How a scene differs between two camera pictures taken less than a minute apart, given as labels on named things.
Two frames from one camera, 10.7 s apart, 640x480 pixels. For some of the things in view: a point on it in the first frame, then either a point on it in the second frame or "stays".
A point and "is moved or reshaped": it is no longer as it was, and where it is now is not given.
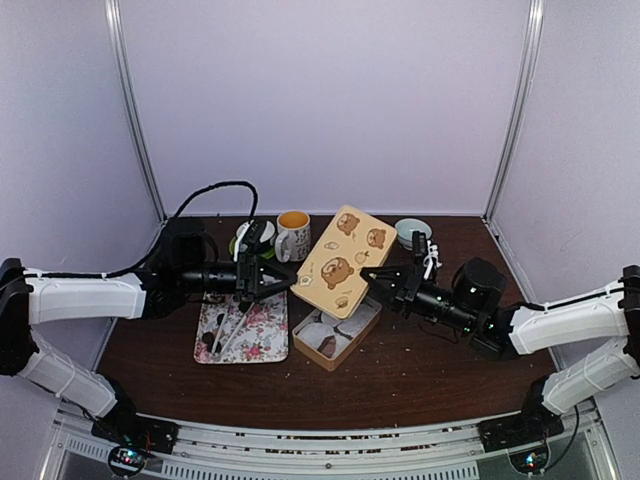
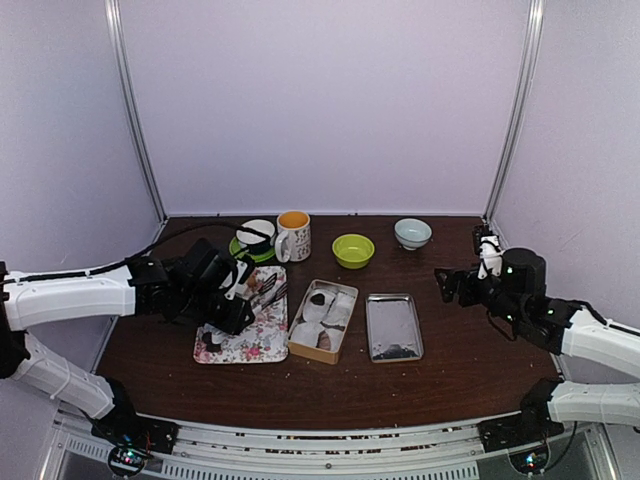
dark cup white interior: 268,234 stays
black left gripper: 245,266 to 234,323
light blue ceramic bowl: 405,228 stays
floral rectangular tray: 231,330 stays
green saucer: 269,253 stays
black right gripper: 402,300 to 453,277
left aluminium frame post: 114,13 stays
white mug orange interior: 293,240 stays
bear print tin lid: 331,278 to 393,328
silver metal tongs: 217,354 is moved or reshaped
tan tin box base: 331,341 to 322,320
